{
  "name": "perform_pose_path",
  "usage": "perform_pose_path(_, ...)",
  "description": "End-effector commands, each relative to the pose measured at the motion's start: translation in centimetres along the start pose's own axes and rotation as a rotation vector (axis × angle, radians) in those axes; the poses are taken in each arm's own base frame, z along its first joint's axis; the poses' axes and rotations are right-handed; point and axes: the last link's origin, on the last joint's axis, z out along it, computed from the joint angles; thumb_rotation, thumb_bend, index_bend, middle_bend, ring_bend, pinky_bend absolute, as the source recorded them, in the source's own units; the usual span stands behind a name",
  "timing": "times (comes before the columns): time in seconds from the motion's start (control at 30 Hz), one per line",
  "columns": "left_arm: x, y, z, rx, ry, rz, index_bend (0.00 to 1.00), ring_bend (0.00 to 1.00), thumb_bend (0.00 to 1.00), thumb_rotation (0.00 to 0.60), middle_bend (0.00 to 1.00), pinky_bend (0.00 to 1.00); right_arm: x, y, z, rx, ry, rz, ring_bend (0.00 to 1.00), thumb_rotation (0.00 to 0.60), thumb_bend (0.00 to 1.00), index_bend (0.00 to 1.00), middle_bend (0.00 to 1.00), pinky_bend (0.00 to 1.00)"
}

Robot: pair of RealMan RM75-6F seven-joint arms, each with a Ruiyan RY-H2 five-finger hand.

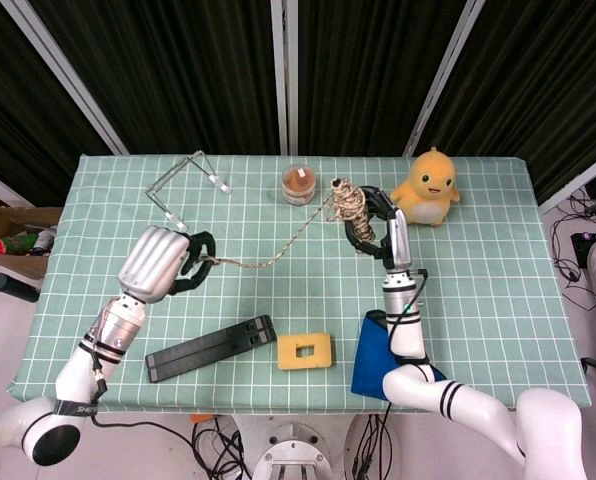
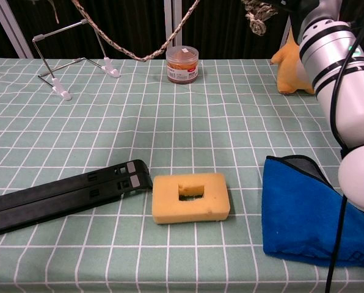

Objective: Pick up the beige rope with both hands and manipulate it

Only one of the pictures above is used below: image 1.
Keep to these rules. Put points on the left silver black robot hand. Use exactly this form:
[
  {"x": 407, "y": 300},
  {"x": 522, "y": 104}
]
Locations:
[{"x": 150, "y": 265}]

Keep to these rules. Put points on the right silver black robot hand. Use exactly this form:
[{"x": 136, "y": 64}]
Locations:
[{"x": 400, "y": 240}]

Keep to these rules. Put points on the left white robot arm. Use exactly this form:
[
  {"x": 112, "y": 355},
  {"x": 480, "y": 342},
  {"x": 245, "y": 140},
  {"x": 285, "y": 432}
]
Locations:
[{"x": 78, "y": 370}]

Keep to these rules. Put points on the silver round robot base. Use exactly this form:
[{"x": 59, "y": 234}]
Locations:
[{"x": 290, "y": 455}]

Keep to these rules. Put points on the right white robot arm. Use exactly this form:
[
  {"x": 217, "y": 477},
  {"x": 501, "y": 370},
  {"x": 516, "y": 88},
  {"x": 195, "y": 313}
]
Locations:
[{"x": 403, "y": 320}]

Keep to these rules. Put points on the yellow plush dinosaur toy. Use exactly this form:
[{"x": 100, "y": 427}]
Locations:
[{"x": 430, "y": 195}]

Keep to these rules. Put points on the green checked tablecloth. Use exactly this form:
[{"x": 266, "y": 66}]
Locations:
[{"x": 478, "y": 300}]

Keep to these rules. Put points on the black flat bar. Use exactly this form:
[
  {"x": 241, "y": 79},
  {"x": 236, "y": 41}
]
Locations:
[{"x": 203, "y": 350}]

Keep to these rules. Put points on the clear jar of rubber bands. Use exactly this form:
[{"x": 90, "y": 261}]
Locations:
[{"x": 298, "y": 187}]

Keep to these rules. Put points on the blue microfibre cloth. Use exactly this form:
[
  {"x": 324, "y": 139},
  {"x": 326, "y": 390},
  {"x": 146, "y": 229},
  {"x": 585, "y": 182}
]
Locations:
[{"x": 370, "y": 360}]

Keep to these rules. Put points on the black foam cylinder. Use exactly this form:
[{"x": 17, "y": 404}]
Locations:
[{"x": 15, "y": 289}]

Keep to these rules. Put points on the brown cardboard box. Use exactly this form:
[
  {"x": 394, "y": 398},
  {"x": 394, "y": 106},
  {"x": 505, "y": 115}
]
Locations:
[{"x": 8, "y": 220}]

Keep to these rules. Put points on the yellow sponge with rectangular hole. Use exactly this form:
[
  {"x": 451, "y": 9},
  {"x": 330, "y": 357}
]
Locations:
[{"x": 288, "y": 355}]

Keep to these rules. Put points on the black pleated curtain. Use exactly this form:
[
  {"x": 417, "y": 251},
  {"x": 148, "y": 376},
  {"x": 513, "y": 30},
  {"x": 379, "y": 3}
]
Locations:
[{"x": 188, "y": 70}]

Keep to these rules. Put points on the white aluminium frame post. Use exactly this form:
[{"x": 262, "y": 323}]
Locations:
[
  {"x": 63, "y": 65},
  {"x": 284, "y": 75},
  {"x": 443, "y": 75}
]

